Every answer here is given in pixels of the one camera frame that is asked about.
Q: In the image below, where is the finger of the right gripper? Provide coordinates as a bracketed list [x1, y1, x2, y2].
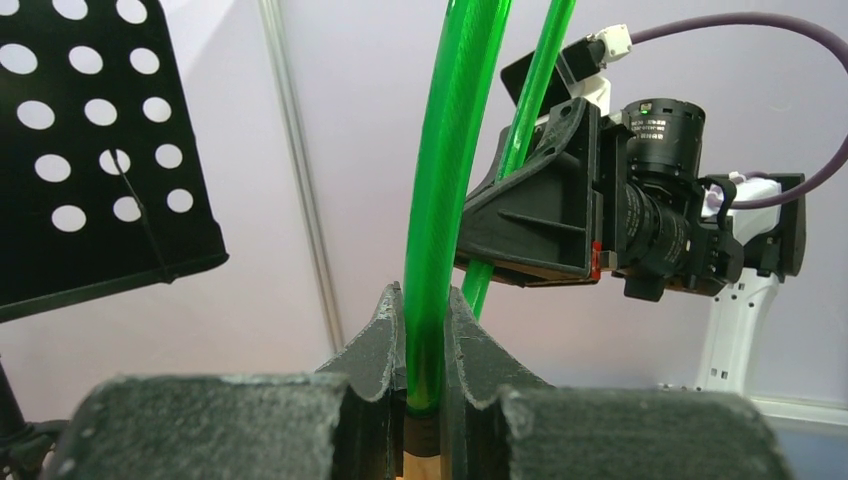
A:
[453, 97, 594, 283]

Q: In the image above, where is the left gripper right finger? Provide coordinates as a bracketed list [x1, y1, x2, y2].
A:
[442, 290, 794, 479]

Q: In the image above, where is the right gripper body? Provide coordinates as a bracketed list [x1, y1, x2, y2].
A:
[453, 97, 637, 289]

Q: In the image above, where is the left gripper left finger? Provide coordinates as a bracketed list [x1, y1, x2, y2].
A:
[44, 284, 403, 479]

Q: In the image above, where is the green cable lock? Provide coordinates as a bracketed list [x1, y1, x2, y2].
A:
[402, 0, 578, 458]

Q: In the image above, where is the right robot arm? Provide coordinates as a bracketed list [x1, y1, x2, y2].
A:
[455, 98, 806, 394]

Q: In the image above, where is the black music stand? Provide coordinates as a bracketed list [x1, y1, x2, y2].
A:
[0, 0, 231, 480]

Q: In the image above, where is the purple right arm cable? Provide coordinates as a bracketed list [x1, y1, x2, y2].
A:
[629, 11, 848, 212]

